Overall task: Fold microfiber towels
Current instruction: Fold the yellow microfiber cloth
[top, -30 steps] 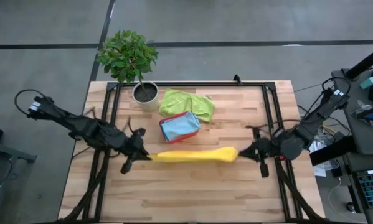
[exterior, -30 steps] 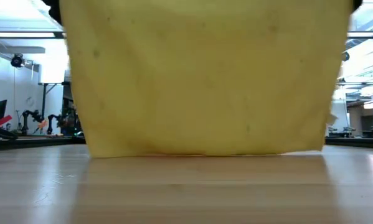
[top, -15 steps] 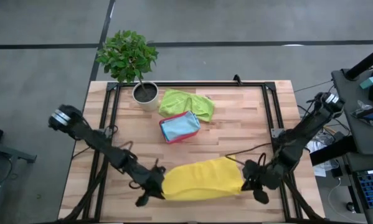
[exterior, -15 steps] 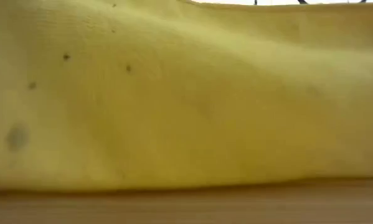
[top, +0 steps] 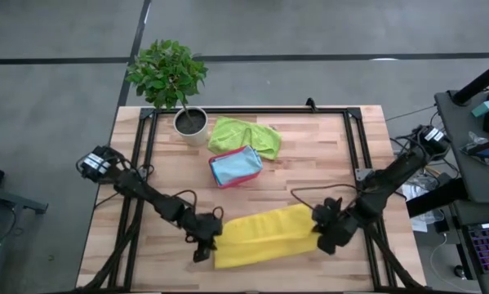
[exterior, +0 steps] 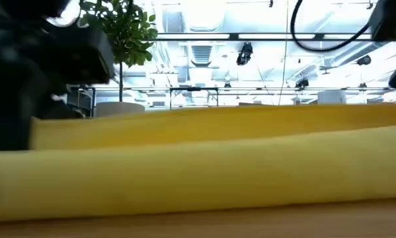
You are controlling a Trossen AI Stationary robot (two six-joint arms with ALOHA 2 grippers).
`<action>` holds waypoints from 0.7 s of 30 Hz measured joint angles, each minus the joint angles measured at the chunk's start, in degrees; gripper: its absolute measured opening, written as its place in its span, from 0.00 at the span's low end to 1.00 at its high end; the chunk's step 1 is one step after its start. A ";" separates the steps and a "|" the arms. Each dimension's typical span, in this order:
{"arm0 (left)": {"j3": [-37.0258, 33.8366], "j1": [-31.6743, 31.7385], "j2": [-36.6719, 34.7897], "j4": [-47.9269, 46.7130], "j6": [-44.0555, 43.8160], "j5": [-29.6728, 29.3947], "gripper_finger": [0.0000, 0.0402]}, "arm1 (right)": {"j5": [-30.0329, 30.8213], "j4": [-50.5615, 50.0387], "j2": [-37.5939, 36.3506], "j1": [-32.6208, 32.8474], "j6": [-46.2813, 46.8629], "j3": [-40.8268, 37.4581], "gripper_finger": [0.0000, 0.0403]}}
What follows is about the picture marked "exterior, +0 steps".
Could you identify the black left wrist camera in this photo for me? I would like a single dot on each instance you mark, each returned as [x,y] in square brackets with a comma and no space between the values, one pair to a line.
[95,56]

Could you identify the white cabinet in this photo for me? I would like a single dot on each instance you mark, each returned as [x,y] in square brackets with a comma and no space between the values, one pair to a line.
[331,97]

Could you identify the white plant pot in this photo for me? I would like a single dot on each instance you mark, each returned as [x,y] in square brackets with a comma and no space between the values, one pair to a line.
[118,109]

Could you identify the yellow microfiber towel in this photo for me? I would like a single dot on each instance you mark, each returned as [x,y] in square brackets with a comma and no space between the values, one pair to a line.
[197,172]

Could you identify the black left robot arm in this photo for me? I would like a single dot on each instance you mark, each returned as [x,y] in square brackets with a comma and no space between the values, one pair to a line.
[19,8]

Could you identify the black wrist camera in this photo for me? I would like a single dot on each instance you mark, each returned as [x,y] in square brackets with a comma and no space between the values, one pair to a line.
[95,56]
[391,20]

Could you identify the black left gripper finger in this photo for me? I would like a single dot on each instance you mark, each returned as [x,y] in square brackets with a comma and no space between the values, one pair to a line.
[9,119]

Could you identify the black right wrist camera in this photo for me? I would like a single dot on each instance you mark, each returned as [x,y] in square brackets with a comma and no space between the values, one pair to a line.
[391,20]

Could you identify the black ceiling spotlight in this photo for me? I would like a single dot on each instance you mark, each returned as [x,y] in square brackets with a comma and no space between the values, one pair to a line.
[364,60]
[301,83]

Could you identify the green leafy small tree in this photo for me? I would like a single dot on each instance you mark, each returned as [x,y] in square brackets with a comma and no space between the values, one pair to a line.
[128,29]

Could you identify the black overhead camera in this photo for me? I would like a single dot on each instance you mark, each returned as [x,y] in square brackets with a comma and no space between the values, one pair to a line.
[244,53]

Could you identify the black aluminium rig frame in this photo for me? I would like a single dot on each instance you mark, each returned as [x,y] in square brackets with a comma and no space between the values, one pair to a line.
[234,36]

